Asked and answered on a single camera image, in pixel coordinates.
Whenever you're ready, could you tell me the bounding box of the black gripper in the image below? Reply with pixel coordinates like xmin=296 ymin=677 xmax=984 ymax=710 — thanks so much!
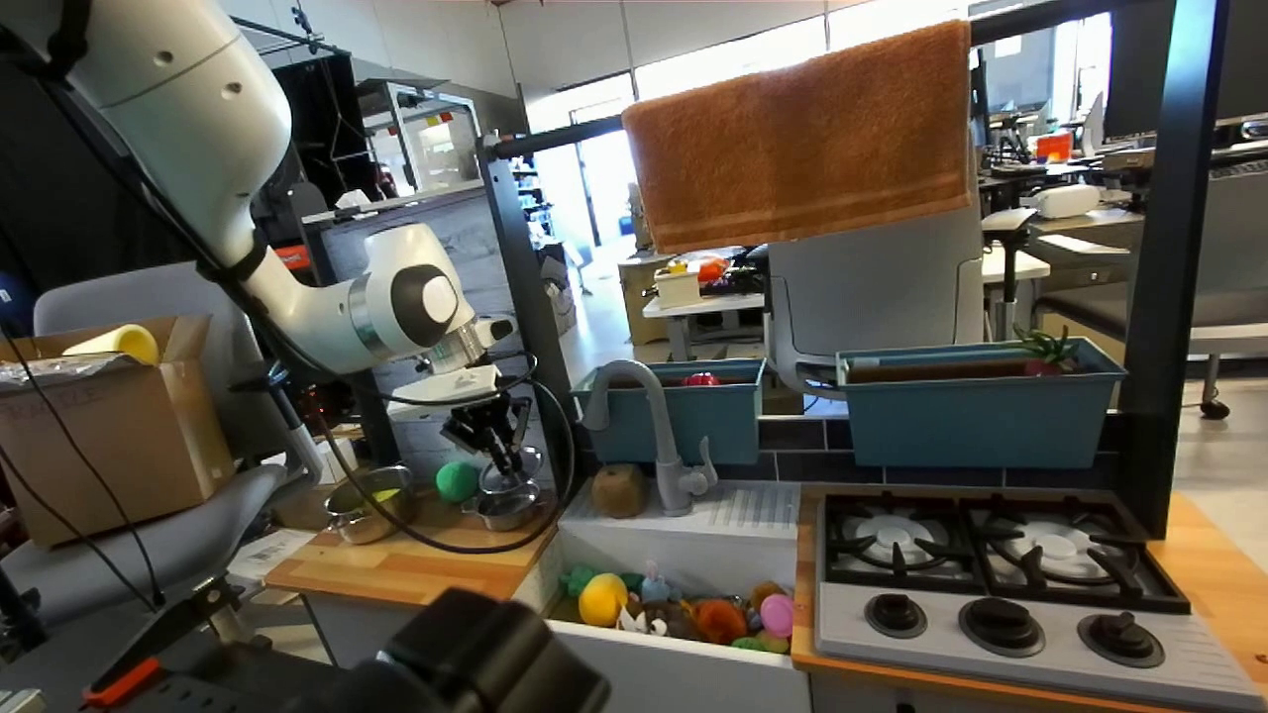
xmin=436 ymin=389 xmax=548 ymax=517

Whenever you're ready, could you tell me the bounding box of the glass pot with yellow label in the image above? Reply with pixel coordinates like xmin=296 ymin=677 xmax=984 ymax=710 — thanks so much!
xmin=316 ymin=478 xmax=408 ymax=545

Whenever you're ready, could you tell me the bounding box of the green toy ball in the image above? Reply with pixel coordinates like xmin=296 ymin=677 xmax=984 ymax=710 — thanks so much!
xmin=432 ymin=454 xmax=484 ymax=508

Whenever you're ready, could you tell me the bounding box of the brown toy kiwi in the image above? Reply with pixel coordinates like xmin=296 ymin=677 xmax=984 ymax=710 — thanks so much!
xmin=587 ymin=461 xmax=655 ymax=521

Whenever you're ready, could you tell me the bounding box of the wooden play kitchen counter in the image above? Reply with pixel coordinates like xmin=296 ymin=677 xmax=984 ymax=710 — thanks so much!
xmin=260 ymin=478 xmax=1268 ymax=713

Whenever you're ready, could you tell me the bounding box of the yellow toy lemon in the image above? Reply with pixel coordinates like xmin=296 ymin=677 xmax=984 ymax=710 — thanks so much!
xmin=573 ymin=565 xmax=635 ymax=630

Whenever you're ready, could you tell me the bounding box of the grey toy faucet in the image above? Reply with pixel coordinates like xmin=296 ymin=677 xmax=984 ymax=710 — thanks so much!
xmin=581 ymin=356 xmax=723 ymax=517

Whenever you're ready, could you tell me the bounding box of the white play kitchen sink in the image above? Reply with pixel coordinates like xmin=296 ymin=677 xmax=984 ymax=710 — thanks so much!
xmin=543 ymin=474 xmax=811 ymax=713

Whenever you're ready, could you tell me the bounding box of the small teal planter box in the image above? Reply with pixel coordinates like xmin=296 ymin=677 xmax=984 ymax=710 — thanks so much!
xmin=581 ymin=356 xmax=769 ymax=471

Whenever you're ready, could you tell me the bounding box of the orange toy vegetable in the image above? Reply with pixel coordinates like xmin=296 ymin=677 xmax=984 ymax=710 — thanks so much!
xmin=691 ymin=597 xmax=754 ymax=649

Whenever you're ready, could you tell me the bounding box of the pink toy ball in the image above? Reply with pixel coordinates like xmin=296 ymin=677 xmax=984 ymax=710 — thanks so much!
xmin=758 ymin=587 xmax=801 ymax=645

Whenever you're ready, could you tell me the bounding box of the grey office chair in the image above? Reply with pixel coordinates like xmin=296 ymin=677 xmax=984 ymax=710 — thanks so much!
xmin=0 ymin=256 xmax=326 ymax=649

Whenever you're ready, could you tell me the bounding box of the cardboard box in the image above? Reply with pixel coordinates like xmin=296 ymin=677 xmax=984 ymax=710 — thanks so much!
xmin=0 ymin=311 xmax=241 ymax=556

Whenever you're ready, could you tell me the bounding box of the black burner grate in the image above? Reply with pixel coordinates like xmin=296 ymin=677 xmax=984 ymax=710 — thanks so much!
xmin=820 ymin=494 xmax=991 ymax=593
xmin=970 ymin=503 xmax=1194 ymax=618

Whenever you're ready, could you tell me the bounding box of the black stove knob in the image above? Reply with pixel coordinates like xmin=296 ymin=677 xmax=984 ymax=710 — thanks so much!
xmin=1074 ymin=611 xmax=1168 ymax=673
xmin=859 ymin=591 xmax=935 ymax=643
xmin=956 ymin=593 xmax=1051 ymax=660

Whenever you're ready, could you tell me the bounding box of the yellow roll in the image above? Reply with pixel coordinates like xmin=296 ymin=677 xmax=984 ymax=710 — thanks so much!
xmin=61 ymin=321 xmax=161 ymax=371

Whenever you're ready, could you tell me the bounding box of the white chair back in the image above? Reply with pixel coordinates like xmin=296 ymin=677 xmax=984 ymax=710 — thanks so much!
xmin=762 ymin=206 xmax=991 ymax=396

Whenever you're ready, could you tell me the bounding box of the orange brown towel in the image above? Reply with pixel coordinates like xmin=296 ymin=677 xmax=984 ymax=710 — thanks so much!
xmin=617 ymin=17 xmax=984 ymax=256

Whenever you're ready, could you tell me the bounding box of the large teal planter box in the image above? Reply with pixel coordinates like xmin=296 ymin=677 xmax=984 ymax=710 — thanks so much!
xmin=834 ymin=335 xmax=1129 ymax=474

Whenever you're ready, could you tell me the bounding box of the grey toy stove top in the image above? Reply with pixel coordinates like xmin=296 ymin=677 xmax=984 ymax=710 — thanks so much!
xmin=810 ymin=483 xmax=1268 ymax=713

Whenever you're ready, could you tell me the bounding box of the green plant sprig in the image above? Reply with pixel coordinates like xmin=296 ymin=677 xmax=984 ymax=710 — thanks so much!
xmin=1015 ymin=326 xmax=1083 ymax=377

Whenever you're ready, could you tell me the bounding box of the black camera with orange part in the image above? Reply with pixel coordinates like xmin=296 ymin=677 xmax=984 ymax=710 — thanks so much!
xmin=77 ymin=582 xmax=613 ymax=713

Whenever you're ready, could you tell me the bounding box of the black metal frame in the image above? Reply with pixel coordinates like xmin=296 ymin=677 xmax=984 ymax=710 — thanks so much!
xmin=476 ymin=0 xmax=1240 ymax=544

